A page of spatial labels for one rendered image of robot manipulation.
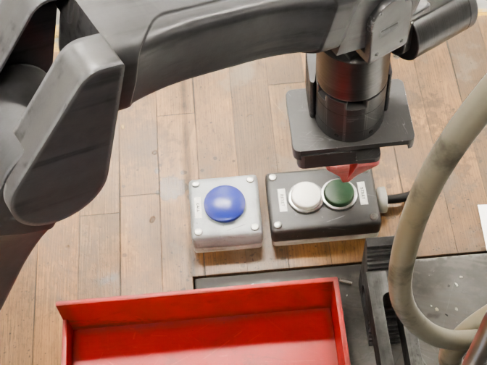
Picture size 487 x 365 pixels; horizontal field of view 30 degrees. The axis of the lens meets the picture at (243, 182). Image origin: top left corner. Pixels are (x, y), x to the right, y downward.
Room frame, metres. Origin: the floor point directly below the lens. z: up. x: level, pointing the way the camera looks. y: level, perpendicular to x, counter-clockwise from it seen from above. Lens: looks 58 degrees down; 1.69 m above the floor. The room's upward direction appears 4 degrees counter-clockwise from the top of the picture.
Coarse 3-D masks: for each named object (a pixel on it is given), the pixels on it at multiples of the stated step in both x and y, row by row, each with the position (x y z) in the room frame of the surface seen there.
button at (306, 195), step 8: (304, 184) 0.46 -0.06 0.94; (312, 184) 0.46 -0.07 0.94; (296, 192) 0.45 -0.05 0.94; (304, 192) 0.45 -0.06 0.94; (312, 192) 0.45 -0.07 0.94; (320, 192) 0.45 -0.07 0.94; (296, 200) 0.44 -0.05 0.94; (304, 200) 0.44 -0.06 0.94; (312, 200) 0.44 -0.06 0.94; (320, 200) 0.44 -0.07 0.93; (304, 208) 0.43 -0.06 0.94; (312, 208) 0.44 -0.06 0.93
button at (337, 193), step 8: (328, 184) 0.46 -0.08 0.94; (336, 184) 0.46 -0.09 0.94; (344, 184) 0.46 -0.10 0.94; (328, 192) 0.45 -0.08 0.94; (336, 192) 0.45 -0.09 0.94; (344, 192) 0.45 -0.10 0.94; (352, 192) 0.45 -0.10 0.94; (328, 200) 0.44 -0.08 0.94; (336, 200) 0.44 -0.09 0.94; (344, 200) 0.44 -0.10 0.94; (352, 200) 0.44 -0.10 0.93
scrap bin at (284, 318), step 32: (224, 288) 0.35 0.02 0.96; (256, 288) 0.34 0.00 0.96; (288, 288) 0.34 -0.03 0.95; (320, 288) 0.34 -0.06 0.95; (64, 320) 0.34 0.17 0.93; (96, 320) 0.34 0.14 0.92; (128, 320) 0.34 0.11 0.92; (160, 320) 0.34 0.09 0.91; (192, 320) 0.34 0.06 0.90; (224, 320) 0.34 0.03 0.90; (256, 320) 0.34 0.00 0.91; (288, 320) 0.33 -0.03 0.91; (320, 320) 0.33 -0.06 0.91; (64, 352) 0.31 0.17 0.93; (96, 352) 0.32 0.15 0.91; (128, 352) 0.31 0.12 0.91; (160, 352) 0.31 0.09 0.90; (192, 352) 0.31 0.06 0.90; (224, 352) 0.31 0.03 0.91; (256, 352) 0.31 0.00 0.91; (288, 352) 0.30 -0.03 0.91; (320, 352) 0.30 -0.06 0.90
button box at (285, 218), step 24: (288, 192) 0.46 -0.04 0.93; (360, 192) 0.45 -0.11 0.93; (384, 192) 0.45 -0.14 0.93; (408, 192) 0.46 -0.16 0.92; (288, 216) 0.43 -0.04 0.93; (312, 216) 0.43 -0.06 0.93; (336, 216) 0.43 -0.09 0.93; (360, 216) 0.42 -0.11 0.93; (288, 240) 0.42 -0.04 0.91; (312, 240) 0.42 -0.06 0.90; (336, 240) 0.42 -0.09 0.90
